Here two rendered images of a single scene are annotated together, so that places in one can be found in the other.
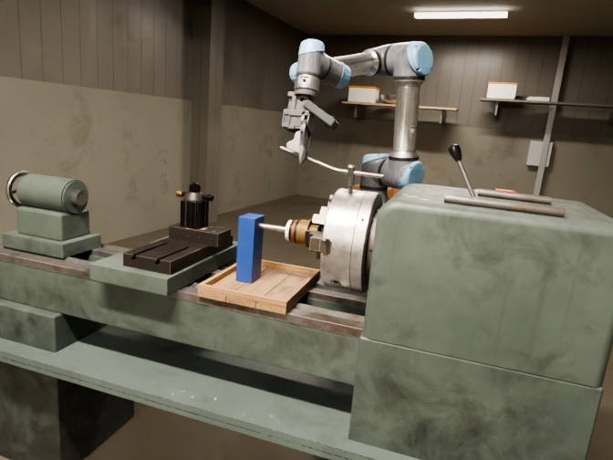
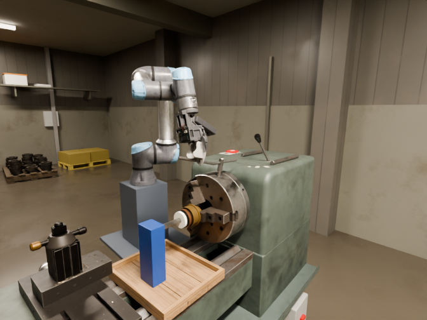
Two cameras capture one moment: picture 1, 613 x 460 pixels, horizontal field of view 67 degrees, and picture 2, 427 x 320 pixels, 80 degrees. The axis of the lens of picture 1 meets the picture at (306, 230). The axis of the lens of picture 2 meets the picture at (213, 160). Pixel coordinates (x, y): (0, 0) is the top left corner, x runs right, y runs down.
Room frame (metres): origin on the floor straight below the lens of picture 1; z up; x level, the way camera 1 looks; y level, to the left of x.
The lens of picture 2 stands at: (0.98, 0.88, 1.51)
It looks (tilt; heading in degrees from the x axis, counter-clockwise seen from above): 11 degrees down; 293
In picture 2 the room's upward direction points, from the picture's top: 1 degrees clockwise
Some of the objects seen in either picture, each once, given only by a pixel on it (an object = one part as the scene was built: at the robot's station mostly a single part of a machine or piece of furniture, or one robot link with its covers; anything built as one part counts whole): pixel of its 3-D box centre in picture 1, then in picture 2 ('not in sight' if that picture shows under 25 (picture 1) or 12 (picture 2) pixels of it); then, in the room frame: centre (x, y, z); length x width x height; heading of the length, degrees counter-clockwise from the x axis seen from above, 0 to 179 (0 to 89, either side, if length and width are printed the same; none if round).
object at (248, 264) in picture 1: (250, 247); (152, 252); (1.52, 0.19, 1.00); 0.08 x 0.06 x 0.23; 163
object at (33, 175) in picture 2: not in sight; (28, 164); (7.22, -2.69, 0.24); 1.36 x 0.96 x 0.49; 158
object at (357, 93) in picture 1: (363, 95); not in sight; (8.51, -0.82, 2.00); 0.48 x 0.40 x 0.27; 68
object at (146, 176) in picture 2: (372, 196); (143, 174); (1.92, -0.26, 1.15); 0.15 x 0.15 x 0.10
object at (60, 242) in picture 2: (194, 195); (60, 237); (1.67, 0.42, 1.14); 0.08 x 0.08 x 0.03
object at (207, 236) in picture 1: (200, 233); (74, 275); (1.67, 0.39, 1.00); 0.20 x 0.10 x 0.05; 73
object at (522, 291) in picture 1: (482, 265); (254, 189); (1.32, -0.53, 1.06); 0.59 x 0.48 x 0.39; 73
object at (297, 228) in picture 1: (305, 233); (189, 215); (1.46, 0.00, 1.08); 0.09 x 0.09 x 0.09; 73
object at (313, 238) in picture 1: (318, 241); (217, 216); (1.35, -0.04, 1.08); 0.12 x 0.11 x 0.05; 163
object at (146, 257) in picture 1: (183, 248); (74, 303); (1.61, 0.44, 0.95); 0.43 x 0.18 x 0.04; 163
